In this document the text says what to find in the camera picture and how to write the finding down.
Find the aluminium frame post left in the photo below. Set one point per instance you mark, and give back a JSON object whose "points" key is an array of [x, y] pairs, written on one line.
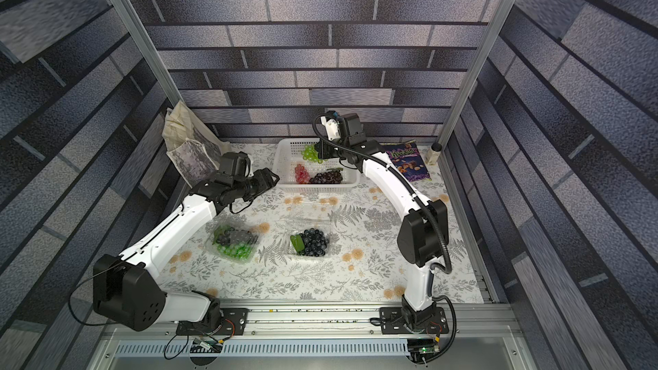
{"points": [[138, 32]]}

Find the beige tote bag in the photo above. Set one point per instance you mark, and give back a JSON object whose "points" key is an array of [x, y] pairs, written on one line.
{"points": [[191, 146]]}

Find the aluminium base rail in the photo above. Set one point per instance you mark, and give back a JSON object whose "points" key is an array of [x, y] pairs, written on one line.
{"points": [[315, 335]]}

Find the dark red grape bunch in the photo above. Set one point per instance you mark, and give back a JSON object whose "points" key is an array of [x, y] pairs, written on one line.
{"points": [[330, 176]]}

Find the dark blue grape bunch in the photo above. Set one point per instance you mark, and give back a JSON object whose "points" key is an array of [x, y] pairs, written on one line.
{"points": [[315, 243]]}

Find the purple candy bag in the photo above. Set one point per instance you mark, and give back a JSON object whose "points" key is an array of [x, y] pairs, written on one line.
{"points": [[406, 157]]}

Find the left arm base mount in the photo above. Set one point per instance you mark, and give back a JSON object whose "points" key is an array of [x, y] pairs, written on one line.
{"points": [[222, 322]]}

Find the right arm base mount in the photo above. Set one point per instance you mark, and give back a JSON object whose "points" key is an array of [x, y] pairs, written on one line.
{"points": [[404, 321]]}

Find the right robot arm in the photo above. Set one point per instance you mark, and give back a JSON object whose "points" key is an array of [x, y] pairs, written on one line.
{"points": [[423, 235]]}

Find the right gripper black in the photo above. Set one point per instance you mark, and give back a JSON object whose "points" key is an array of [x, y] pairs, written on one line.
{"points": [[326, 149]]}

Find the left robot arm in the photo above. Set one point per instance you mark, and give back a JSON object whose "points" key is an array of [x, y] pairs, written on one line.
{"points": [[125, 287]]}

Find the aluminium frame post right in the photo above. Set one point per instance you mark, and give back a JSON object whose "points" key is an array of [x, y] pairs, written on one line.
{"points": [[468, 84]]}

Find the small black grape bunch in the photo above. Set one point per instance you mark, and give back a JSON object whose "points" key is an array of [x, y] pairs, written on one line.
{"points": [[236, 238]]}

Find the pink grape bunch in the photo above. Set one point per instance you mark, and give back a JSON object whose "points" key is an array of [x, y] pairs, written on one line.
{"points": [[301, 174]]}

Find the aluminium frame post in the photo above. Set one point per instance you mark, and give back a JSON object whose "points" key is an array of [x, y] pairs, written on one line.
{"points": [[468, 84], [138, 32]]}

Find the clear plastic clamshell container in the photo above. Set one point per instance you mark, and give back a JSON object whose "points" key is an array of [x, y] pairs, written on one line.
{"points": [[237, 222]]}

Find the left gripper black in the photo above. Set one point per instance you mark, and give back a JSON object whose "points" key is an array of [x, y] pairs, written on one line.
{"points": [[266, 182]]}

